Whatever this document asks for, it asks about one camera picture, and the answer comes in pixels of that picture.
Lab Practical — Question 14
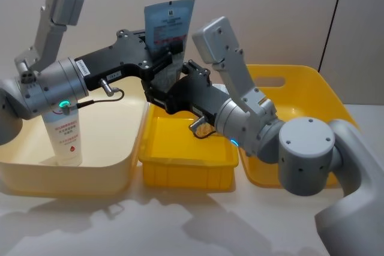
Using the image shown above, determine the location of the large yellow bin with handle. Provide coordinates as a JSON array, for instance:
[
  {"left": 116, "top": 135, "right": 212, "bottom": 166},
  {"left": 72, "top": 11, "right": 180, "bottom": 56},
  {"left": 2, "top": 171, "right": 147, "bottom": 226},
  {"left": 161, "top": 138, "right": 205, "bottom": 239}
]
[{"left": 238, "top": 64, "right": 360, "bottom": 188}]

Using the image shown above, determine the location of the cream plastic bin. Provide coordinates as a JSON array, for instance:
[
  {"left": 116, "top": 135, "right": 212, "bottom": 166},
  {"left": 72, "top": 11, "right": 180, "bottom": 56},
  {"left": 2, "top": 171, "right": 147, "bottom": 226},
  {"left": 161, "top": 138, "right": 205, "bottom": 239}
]
[{"left": 0, "top": 75, "right": 150, "bottom": 200}]

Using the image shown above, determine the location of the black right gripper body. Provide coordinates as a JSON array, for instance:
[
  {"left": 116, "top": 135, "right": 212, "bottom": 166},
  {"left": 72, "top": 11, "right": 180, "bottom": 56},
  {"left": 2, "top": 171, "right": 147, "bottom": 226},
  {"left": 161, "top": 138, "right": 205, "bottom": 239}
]
[{"left": 166, "top": 76, "right": 231, "bottom": 125}]

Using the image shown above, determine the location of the thin dark gripper cable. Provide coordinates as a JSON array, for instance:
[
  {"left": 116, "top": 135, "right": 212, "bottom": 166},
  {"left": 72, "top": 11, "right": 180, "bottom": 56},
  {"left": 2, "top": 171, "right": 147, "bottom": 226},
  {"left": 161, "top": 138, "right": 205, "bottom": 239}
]
[
  {"left": 188, "top": 116, "right": 218, "bottom": 141},
  {"left": 100, "top": 78, "right": 125, "bottom": 110}
]

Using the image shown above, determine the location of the thin dark left gripper cable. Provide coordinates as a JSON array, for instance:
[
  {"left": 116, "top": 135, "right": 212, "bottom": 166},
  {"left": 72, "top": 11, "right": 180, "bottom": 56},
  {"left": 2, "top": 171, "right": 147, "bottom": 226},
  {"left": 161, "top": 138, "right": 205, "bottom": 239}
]
[{"left": 100, "top": 78, "right": 125, "bottom": 110}]

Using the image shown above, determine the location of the white tube with red print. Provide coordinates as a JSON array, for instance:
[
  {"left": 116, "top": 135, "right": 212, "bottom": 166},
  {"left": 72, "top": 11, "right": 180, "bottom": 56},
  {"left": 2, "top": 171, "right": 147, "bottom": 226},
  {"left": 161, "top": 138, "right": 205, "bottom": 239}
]
[{"left": 44, "top": 108, "right": 84, "bottom": 167}]

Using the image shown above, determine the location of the small yellow plastic bin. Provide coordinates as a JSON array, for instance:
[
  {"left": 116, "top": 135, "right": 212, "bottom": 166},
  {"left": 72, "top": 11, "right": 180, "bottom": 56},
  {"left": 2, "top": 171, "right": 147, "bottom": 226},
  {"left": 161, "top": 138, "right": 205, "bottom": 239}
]
[{"left": 137, "top": 105, "right": 240, "bottom": 193}]

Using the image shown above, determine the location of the thin dark right gripper cable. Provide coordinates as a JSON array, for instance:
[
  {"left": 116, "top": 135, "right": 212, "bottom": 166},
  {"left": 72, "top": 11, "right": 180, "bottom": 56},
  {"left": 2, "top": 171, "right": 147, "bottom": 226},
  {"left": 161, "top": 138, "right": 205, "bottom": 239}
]
[{"left": 188, "top": 116, "right": 218, "bottom": 141}]

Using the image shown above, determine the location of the blue grey pouch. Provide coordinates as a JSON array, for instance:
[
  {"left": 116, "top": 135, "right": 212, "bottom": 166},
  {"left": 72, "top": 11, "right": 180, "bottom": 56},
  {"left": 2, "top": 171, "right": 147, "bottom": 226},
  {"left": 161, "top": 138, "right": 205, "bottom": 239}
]
[{"left": 143, "top": 0, "right": 196, "bottom": 94}]

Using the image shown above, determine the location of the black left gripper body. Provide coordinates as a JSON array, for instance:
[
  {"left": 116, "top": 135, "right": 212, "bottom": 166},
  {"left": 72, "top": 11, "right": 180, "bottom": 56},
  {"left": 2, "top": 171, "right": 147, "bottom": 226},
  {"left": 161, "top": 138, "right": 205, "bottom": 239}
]
[{"left": 74, "top": 29, "right": 154, "bottom": 91}]

